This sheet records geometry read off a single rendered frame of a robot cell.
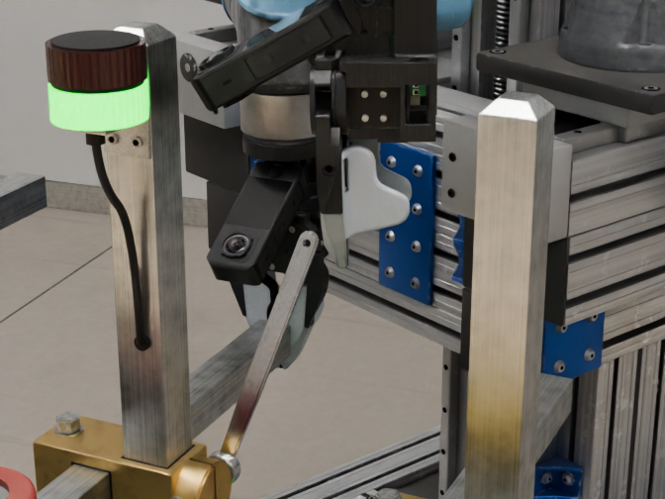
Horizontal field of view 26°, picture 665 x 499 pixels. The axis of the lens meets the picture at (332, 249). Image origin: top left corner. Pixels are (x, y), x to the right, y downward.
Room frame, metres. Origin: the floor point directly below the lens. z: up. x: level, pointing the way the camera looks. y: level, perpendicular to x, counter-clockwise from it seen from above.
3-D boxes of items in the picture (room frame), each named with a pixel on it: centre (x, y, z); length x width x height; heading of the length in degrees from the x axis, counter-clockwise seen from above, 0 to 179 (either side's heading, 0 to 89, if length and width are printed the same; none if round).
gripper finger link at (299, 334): (1.17, 0.02, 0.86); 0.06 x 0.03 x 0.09; 155
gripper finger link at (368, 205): (0.91, -0.02, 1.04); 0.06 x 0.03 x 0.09; 85
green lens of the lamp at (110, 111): (0.85, 0.14, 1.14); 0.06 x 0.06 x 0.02
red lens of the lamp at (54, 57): (0.85, 0.14, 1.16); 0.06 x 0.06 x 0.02
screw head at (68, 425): (0.93, 0.19, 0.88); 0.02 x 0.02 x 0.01
